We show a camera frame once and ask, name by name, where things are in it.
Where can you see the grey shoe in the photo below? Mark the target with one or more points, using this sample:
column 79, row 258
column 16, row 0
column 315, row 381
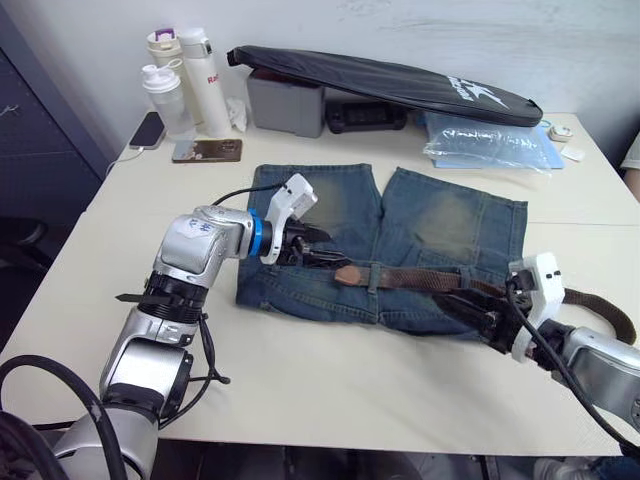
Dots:
column 560, row 470

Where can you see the clear blue plastic bag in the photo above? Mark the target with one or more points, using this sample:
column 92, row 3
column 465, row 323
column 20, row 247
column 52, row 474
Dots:
column 490, row 145

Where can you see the small white flat pad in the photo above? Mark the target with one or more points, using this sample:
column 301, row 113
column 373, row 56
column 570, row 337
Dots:
column 573, row 153

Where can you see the smartphone with glossy brown case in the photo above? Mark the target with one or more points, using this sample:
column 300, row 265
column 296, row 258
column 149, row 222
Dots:
column 207, row 151

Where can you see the brown braided belt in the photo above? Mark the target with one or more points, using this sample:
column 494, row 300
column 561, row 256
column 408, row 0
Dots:
column 415, row 280

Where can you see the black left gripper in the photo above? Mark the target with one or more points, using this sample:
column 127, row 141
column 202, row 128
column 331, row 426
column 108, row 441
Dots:
column 290, row 247

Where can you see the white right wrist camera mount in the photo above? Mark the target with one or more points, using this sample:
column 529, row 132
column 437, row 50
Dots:
column 542, row 280

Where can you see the grey plastic box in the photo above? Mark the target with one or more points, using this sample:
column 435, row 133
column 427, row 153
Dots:
column 282, row 107

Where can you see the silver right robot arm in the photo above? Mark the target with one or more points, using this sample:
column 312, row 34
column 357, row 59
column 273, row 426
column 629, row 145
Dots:
column 600, row 362

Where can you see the white thermos flask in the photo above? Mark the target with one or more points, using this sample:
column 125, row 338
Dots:
column 205, row 85

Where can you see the clear shaker bottle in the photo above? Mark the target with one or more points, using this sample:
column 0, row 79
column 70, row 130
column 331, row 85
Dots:
column 167, row 102

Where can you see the black flat zipped bag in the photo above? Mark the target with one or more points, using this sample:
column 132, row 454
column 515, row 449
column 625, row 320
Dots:
column 390, row 82

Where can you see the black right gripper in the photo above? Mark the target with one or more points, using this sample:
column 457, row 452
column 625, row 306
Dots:
column 505, row 327

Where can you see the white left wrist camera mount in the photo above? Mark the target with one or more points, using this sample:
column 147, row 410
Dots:
column 295, row 197

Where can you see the small white earbuds case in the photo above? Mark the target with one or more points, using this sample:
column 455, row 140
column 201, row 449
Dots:
column 560, row 133

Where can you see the bystander person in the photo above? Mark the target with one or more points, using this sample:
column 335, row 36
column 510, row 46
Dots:
column 634, row 170

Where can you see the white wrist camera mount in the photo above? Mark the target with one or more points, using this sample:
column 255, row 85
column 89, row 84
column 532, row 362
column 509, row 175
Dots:
column 542, row 280
column 295, row 197

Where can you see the black smartphone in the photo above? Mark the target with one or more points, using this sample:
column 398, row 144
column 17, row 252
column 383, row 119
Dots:
column 148, row 131

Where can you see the cream tumbler with purple lid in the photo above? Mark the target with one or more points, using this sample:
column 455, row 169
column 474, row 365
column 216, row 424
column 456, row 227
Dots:
column 162, row 47

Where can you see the dark blue cabinet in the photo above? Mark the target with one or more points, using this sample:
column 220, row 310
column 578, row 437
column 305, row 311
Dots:
column 35, row 140

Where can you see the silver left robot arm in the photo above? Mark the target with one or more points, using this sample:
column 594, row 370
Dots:
column 192, row 245

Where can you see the black handheld controller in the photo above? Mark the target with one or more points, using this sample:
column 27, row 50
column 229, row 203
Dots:
column 365, row 117

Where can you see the blue denim shorts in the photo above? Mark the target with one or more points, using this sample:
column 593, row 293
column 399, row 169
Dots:
column 425, row 225

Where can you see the black chair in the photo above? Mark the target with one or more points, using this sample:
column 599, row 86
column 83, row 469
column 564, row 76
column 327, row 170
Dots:
column 22, row 240

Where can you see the crumpled white tissue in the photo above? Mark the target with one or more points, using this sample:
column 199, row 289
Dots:
column 236, row 114

